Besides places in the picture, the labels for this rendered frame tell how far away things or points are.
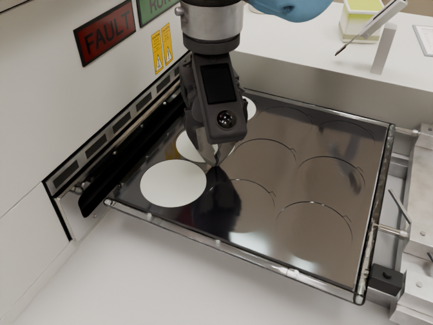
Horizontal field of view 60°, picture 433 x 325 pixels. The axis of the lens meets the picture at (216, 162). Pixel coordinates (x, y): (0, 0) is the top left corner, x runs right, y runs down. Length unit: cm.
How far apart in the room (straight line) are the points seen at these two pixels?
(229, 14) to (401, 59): 46
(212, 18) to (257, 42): 39
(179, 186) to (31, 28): 28
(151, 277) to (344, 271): 27
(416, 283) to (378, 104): 36
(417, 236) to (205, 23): 38
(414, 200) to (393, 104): 20
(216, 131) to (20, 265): 30
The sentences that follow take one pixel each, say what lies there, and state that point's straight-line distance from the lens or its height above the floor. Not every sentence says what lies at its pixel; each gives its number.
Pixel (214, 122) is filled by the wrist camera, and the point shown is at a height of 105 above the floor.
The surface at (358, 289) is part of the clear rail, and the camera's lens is 49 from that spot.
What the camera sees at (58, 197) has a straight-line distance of 53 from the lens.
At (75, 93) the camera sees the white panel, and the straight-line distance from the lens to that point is 51.
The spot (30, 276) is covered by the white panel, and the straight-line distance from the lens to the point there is 57.
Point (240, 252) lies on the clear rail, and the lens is 49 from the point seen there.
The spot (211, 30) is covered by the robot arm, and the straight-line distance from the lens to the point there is 44.
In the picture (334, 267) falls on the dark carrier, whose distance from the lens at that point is 50.
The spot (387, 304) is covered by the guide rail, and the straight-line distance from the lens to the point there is 58.
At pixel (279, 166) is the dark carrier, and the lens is 60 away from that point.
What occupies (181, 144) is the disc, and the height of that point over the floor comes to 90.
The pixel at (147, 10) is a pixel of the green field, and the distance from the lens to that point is 61.
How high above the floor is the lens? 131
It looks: 43 degrees down
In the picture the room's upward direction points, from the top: straight up
